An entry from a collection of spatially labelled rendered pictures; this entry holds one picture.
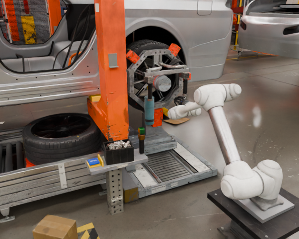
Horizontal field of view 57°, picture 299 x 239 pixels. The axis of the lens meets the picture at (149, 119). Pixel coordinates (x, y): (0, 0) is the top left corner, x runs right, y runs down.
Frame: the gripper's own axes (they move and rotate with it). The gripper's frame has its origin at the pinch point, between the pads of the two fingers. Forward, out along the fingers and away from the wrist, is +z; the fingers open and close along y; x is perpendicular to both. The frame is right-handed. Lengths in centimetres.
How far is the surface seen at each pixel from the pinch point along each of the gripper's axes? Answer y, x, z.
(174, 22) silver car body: 51, 47, 10
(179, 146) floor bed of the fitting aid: -33, -46, 1
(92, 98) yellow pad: -50, 60, 10
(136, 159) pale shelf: -60, 33, -62
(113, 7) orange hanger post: 8, 110, -42
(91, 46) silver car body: -16, 90, 12
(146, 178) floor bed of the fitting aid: -73, -6, -38
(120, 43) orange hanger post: -5, 91, -42
